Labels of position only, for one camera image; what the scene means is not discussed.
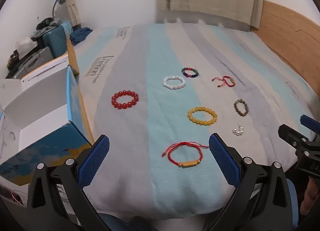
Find wooden headboard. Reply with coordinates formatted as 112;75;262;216
250;0;320;89

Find pearl stud earrings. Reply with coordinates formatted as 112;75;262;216
231;125;245;136

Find person's blue jeans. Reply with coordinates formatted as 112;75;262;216
96;178;300;231

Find person's right hand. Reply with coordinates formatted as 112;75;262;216
301;177;320;219

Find pile of dark bags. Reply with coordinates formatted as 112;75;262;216
30;17;62;41

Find teal ribbed suitcase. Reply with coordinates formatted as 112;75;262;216
41;21;73;59

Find blue and white cardboard box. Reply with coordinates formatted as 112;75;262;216
0;33;95;186

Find multicoloured glass bead bracelet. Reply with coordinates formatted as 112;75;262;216
181;67;200;79

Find red bead bracelet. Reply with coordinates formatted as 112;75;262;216
111;90;139;109

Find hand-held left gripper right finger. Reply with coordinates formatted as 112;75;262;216
205;133;299;231

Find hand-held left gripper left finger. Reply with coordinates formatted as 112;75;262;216
26;135;110;231

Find pink cord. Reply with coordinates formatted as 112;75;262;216
10;189;23;205

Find white bead bracelet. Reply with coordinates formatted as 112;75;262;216
162;75;186;90

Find yellow bead bracelet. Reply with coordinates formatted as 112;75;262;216
187;106;217;126

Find brown bead bracelet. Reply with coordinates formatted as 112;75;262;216
234;98;250;116

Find red string bracelet gold bar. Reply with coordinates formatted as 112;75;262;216
161;141;210;169
211;75;236;88

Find white plastic bag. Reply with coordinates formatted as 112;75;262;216
15;35;38;54

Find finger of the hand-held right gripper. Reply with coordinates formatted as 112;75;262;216
300;115;320;141
278;124;312;153

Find striped bed sheet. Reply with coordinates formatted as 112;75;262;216
71;22;317;221

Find grey suitcase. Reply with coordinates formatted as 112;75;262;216
6;46;54;79

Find dark blue clothing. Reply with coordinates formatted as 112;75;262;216
69;27;92;45

